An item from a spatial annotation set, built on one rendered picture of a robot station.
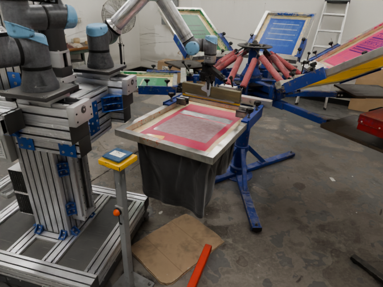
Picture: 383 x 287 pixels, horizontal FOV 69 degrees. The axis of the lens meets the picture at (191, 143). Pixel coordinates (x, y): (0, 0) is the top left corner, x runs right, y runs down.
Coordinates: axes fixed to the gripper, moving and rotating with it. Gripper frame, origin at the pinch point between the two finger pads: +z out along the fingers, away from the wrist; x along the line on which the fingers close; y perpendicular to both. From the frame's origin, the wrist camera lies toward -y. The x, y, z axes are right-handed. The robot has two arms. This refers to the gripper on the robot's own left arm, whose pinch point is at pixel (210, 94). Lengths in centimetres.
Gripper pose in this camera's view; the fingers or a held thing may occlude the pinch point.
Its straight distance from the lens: 184.0
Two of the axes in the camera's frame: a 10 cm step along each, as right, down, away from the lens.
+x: -4.7, 3.8, -7.9
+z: -0.4, 8.9, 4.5
